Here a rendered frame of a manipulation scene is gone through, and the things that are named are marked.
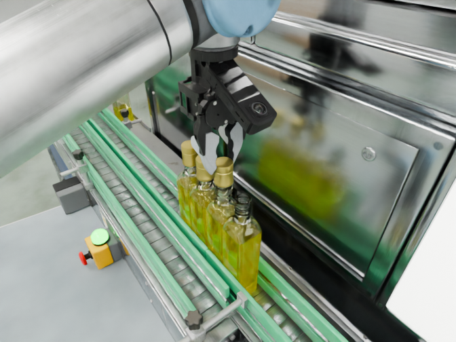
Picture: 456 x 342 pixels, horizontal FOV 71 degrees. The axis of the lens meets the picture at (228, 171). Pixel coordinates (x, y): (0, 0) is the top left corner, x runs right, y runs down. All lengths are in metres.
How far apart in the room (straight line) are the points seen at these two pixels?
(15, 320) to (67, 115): 0.81
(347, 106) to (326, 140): 0.08
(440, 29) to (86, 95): 0.38
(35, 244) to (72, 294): 0.24
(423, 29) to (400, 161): 0.16
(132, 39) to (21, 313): 0.86
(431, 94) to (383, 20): 0.11
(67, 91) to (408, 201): 0.43
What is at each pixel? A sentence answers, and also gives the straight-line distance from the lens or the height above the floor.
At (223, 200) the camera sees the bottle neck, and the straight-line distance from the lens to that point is 0.59.
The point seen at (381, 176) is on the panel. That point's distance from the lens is 0.51.
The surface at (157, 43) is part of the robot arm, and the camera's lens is 0.24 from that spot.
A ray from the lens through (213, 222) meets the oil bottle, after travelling 0.63.
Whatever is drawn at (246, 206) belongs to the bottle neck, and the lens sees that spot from 0.54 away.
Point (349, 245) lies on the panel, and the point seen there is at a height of 1.06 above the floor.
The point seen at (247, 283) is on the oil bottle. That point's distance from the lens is 0.69.
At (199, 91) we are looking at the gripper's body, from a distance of 0.49.
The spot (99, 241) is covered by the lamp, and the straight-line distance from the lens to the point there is 0.94.
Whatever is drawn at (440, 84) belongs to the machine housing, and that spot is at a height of 1.37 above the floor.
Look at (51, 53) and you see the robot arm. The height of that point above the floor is 1.45.
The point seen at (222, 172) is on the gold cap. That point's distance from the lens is 0.55.
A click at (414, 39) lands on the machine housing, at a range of 0.47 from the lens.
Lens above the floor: 1.51
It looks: 37 degrees down
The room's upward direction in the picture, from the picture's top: straight up
